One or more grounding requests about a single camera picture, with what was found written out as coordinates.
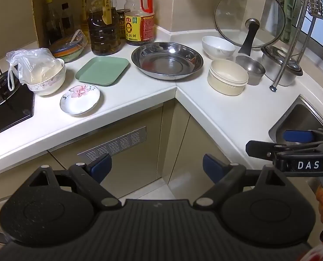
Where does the white bowl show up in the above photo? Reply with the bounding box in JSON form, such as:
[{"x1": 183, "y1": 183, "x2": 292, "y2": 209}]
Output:
[{"x1": 202, "y1": 36, "x2": 236, "y2": 60}]

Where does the green square plate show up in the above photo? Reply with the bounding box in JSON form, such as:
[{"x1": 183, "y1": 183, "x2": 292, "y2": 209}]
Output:
[{"x1": 76, "y1": 57, "x2": 129, "y2": 87}]

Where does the clear plastic bag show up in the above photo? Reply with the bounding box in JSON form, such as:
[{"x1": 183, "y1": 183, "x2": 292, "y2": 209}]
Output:
[{"x1": 5, "y1": 48, "x2": 63, "y2": 92}]

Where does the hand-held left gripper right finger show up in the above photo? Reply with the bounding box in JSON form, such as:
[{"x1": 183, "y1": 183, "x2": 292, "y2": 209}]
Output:
[{"x1": 193, "y1": 154, "x2": 287, "y2": 210}]

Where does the glass lid with black handle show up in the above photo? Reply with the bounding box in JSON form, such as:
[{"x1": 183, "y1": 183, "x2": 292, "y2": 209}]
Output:
[{"x1": 214, "y1": 0, "x2": 286, "y2": 55}]

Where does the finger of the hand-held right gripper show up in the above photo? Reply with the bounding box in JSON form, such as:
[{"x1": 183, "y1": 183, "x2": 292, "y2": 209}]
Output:
[
  {"x1": 245, "y1": 141, "x2": 323, "y2": 160},
  {"x1": 283, "y1": 129, "x2": 323, "y2": 145}
]

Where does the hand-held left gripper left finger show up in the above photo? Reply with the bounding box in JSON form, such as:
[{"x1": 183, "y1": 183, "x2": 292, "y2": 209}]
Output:
[{"x1": 28, "y1": 154, "x2": 121, "y2": 210}]

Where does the metal dish rack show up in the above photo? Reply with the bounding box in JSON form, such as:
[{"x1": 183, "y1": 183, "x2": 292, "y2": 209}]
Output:
[{"x1": 269, "y1": 0, "x2": 323, "y2": 92}]

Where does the cream ribbed bowl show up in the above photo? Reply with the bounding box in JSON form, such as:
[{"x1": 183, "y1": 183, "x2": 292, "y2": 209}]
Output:
[{"x1": 207, "y1": 59, "x2": 249, "y2": 96}]

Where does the black gas stove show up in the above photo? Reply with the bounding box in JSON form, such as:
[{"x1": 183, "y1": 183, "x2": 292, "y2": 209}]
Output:
[{"x1": 0, "y1": 67, "x2": 35, "y2": 140}]

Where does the metal vent grille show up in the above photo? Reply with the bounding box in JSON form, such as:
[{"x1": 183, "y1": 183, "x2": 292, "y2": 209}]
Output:
[{"x1": 78, "y1": 127, "x2": 147, "y2": 164}]

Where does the floral rimmed bowl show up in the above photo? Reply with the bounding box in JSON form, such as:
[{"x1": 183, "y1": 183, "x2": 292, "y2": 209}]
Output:
[{"x1": 27, "y1": 58, "x2": 67, "y2": 96}]

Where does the steel sink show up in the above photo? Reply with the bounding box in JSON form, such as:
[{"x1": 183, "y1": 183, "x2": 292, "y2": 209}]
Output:
[{"x1": 268, "y1": 95, "x2": 323, "y2": 145}]

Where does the beige cabinet door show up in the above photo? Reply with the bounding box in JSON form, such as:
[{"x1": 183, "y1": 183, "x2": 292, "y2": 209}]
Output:
[
  {"x1": 48, "y1": 106, "x2": 164, "y2": 199},
  {"x1": 166, "y1": 100, "x2": 247, "y2": 191}
]

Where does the small floral plate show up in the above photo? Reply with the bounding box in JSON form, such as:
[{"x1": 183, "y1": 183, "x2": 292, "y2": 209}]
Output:
[{"x1": 60, "y1": 85, "x2": 100, "y2": 115}]

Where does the soy sauce bottle red handle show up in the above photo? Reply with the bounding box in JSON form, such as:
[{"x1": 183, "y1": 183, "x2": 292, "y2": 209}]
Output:
[{"x1": 124, "y1": 0, "x2": 155, "y2": 46}]

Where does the steel pot with lid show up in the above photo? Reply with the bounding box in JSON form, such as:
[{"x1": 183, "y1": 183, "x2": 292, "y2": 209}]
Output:
[{"x1": 261, "y1": 46, "x2": 303, "y2": 87}]

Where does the green cutting board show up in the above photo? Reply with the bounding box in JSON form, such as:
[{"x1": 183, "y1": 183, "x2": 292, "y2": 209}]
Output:
[{"x1": 282, "y1": 0, "x2": 295, "y2": 43}]

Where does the yellow oil bottle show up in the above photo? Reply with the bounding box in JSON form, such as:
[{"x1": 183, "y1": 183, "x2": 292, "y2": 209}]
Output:
[{"x1": 80, "y1": 0, "x2": 90, "y2": 44}]

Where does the small steel bowl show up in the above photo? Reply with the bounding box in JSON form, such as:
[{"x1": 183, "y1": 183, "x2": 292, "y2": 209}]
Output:
[{"x1": 235, "y1": 55, "x2": 266, "y2": 86}]

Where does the small dark jar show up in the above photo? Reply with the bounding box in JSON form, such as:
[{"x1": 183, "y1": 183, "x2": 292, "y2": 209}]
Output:
[{"x1": 117, "y1": 9, "x2": 131, "y2": 39}]

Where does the large cooking oil bottle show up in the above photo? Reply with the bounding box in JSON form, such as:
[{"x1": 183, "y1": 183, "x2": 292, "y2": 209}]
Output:
[{"x1": 84, "y1": 0, "x2": 122, "y2": 56}]

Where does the dark glass bottle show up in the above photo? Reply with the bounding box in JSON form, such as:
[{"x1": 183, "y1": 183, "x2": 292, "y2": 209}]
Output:
[
  {"x1": 61, "y1": 3, "x2": 75, "y2": 37},
  {"x1": 45, "y1": 0, "x2": 62, "y2": 45}
]

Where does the large stainless steel basin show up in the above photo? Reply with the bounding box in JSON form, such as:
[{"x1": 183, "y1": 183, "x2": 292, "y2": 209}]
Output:
[{"x1": 131, "y1": 42, "x2": 204, "y2": 81}]

